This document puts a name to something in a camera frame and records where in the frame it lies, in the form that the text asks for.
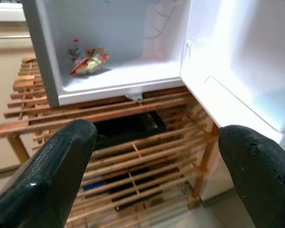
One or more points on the white mini fridge body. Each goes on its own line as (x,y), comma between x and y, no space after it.
(123,31)

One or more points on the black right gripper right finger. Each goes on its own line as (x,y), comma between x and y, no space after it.
(263,175)

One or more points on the blue flat item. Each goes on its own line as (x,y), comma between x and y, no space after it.
(95,187)

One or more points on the wooden slatted shelf rack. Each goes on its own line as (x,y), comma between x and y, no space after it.
(85,116)

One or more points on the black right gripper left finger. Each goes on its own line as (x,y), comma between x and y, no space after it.
(45,175)

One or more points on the black flat box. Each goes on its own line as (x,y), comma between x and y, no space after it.
(133,128)

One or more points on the white blue printed snack packet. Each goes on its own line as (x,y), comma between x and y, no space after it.
(76,52)

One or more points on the grey fridge bottom bracket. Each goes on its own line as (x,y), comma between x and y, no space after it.
(134,97)

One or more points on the yellow red snack bag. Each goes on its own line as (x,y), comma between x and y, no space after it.
(91,64)

